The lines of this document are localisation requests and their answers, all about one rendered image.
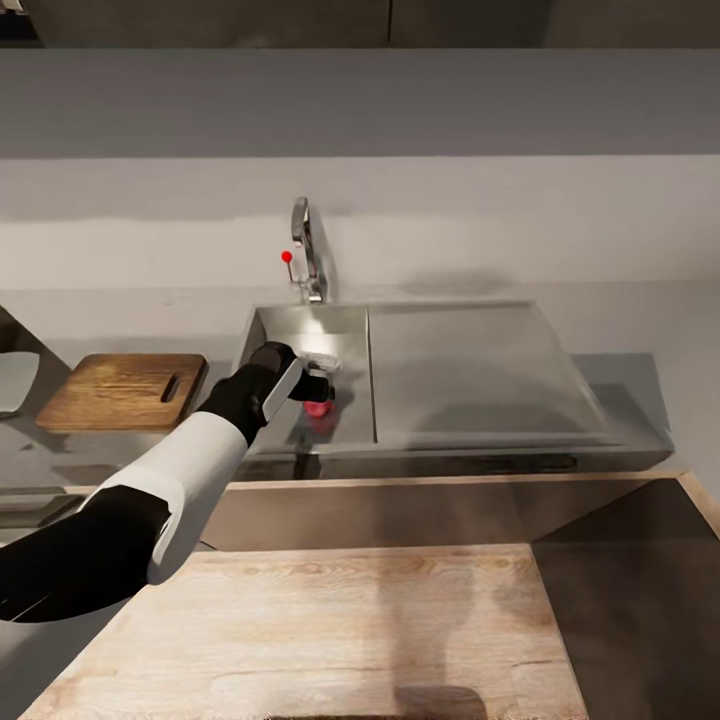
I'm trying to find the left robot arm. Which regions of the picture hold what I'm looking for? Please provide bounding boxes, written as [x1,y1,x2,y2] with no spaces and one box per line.
[0,341,340,720]

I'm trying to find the vidalia onion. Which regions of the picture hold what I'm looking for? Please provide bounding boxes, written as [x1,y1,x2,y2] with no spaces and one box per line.
[303,399,339,419]

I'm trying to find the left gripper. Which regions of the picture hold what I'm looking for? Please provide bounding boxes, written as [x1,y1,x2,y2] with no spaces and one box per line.
[288,371,336,403]

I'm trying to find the cutting board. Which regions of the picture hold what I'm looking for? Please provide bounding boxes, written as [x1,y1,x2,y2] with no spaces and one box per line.
[34,354,206,430]

